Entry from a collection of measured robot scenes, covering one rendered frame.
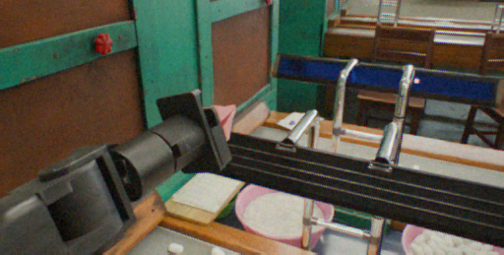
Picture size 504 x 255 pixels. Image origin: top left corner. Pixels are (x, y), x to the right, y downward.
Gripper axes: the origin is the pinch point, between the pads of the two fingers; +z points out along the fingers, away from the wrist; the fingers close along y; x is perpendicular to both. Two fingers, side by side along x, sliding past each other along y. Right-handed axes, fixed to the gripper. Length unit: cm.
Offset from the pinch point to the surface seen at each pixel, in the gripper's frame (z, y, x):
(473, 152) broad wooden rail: 97, 54, 20
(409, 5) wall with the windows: 508, 31, -63
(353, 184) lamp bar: 9.1, 17.1, 11.2
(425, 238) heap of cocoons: 47, 54, 10
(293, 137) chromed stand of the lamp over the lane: 11.8, 9.6, 1.8
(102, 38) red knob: 7.7, -15.7, -30.3
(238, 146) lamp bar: 8.4, 8.9, -7.2
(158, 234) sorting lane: 13, 33, -45
